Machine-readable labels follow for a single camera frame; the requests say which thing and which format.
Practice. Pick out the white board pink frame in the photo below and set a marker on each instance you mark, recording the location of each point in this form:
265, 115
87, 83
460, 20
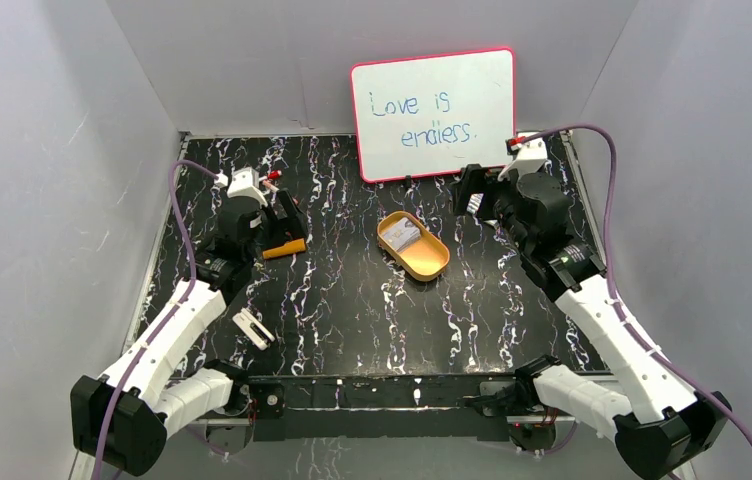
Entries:
433, 115

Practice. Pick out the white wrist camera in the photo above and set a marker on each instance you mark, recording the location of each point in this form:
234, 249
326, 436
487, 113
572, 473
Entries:
527, 157
246, 182

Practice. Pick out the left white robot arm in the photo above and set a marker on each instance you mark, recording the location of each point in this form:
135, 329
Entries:
124, 416

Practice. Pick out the credit cards stack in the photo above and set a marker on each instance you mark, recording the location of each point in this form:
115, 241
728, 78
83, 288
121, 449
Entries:
401, 235

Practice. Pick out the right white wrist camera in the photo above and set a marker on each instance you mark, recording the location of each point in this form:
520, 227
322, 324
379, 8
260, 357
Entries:
527, 157

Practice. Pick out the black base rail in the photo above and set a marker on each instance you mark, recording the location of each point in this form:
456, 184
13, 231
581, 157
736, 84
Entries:
382, 404

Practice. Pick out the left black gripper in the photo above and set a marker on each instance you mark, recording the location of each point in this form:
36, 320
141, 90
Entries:
277, 216

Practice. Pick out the coloured marker pack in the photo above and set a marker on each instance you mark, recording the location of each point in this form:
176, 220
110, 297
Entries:
474, 203

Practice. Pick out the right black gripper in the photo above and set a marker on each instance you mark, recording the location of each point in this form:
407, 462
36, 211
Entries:
478, 180

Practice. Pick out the tan oval tray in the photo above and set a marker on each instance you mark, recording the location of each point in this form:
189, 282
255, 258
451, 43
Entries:
426, 259

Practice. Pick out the white plastic clip block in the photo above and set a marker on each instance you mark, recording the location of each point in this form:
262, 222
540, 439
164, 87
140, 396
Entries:
253, 329

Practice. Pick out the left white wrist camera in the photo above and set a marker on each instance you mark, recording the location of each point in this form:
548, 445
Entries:
246, 182

